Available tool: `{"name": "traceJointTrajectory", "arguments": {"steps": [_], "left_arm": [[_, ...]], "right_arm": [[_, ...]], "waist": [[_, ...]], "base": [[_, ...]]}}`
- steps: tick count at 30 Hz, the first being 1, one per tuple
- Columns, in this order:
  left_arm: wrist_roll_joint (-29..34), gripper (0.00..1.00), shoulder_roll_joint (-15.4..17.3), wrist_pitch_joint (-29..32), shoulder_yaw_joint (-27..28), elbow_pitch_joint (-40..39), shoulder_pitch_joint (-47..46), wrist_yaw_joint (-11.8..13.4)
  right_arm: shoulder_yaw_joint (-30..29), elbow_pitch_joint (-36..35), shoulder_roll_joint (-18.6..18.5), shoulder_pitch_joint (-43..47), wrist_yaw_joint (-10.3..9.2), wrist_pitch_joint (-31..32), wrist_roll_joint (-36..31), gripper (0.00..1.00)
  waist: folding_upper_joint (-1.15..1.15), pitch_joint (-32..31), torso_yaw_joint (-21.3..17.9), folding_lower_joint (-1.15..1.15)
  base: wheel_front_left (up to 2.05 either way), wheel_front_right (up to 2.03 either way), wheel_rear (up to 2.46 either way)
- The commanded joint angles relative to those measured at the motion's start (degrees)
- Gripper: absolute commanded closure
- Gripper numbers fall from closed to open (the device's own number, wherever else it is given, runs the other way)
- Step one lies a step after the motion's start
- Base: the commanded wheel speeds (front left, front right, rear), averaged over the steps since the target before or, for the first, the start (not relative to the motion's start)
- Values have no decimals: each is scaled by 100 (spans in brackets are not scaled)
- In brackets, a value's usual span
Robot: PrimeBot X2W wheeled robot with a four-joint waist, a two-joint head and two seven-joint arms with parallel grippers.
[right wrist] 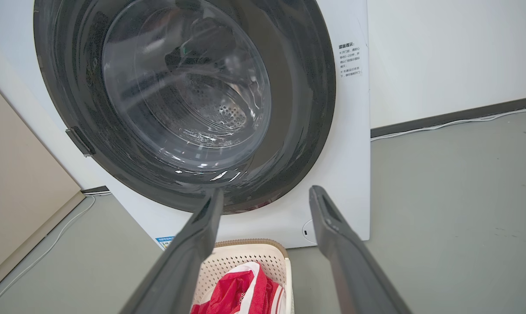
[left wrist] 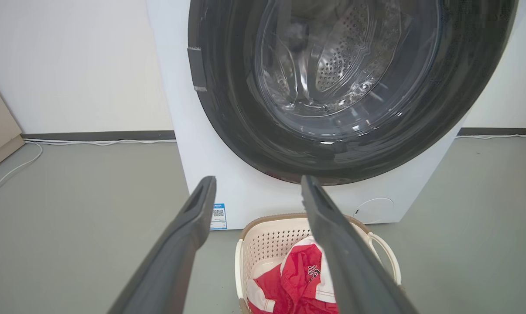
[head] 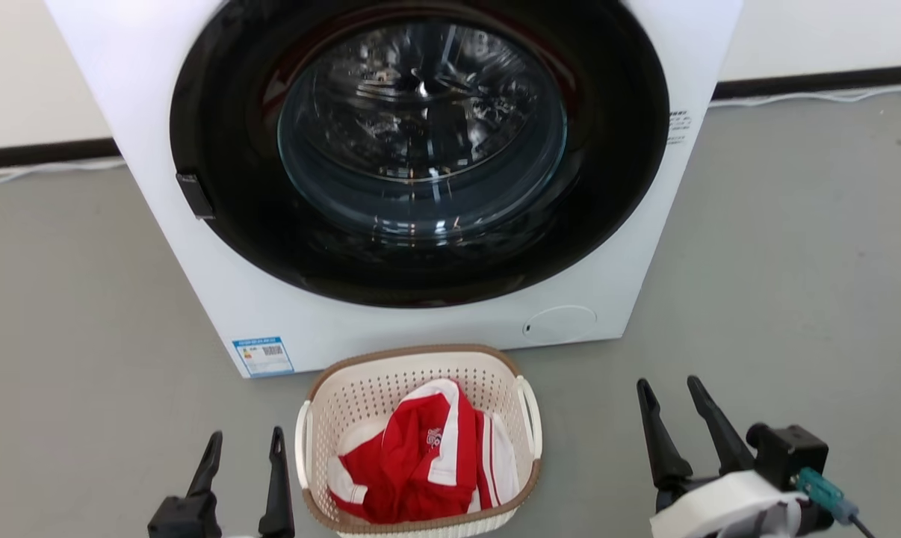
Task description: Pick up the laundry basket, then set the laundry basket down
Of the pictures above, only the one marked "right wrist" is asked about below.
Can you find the cream perforated laundry basket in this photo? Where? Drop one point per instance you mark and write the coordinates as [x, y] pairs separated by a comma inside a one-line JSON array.
[[228, 257]]

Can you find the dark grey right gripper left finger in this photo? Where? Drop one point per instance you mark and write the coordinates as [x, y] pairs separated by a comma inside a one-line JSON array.
[[180, 270]]

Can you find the red and white garment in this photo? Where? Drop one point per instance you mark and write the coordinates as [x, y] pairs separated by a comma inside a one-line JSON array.
[[232, 292]]

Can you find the blue energy label sticker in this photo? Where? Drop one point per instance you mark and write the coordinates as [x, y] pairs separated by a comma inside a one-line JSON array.
[[165, 242]]

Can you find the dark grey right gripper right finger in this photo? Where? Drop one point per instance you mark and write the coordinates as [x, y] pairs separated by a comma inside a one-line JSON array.
[[350, 270]]

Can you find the round white filter cover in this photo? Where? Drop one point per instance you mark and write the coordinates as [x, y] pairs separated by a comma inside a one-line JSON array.
[[307, 231]]

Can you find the black round glass washer door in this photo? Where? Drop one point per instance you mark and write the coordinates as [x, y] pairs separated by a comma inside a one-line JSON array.
[[298, 131]]

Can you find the white front-load washing machine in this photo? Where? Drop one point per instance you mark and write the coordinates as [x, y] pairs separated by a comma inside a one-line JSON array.
[[346, 174]]

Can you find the printed warning text sticker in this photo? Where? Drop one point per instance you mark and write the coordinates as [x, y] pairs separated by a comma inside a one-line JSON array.
[[349, 59]]

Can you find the beige board panel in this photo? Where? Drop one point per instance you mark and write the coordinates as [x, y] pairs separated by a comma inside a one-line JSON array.
[[18, 187]]

